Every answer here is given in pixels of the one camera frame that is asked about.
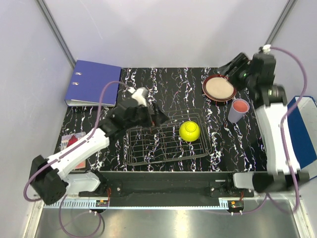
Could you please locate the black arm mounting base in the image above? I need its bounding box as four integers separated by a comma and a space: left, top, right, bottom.
74, 170, 263, 207

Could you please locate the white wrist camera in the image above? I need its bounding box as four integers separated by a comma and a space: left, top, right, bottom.
127, 87, 149, 107
259, 44, 271, 54

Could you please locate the wire dish rack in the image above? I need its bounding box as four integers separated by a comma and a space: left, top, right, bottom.
123, 108, 212, 166

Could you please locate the red picture book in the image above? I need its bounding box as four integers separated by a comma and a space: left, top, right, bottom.
59, 131, 87, 171

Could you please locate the pink plastic cup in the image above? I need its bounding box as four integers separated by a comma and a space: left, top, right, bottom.
232, 99, 250, 114

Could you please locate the yellow-green bowl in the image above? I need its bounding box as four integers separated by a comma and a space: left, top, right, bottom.
179, 121, 200, 142

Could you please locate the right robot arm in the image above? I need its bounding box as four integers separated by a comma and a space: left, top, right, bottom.
217, 52, 310, 197

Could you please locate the blue ring binder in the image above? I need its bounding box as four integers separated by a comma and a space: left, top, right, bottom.
64, 60, 121, 107

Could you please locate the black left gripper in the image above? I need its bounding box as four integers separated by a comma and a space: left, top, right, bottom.
125, 101, 169, 129

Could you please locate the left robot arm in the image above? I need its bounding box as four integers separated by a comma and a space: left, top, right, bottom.
28, 99, 169, 205

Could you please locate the red oval baking dish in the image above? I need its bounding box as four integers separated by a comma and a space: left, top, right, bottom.
202, 74, 237, 102

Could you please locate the blue storage box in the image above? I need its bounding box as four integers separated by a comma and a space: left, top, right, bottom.
288, 96, 317, 179

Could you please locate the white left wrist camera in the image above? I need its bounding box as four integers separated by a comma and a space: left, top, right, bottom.
127, 87, 149, 107

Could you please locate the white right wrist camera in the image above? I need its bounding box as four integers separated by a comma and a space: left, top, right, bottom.
259, 44, 271, 54

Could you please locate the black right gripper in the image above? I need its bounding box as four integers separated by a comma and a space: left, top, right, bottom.
216, 52, 257, 92

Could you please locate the cream and pink plate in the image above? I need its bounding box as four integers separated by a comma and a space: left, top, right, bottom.
203, 85, 237, 103

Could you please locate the lavender plastic cup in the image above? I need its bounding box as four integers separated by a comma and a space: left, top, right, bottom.
227, 104, 246, 123

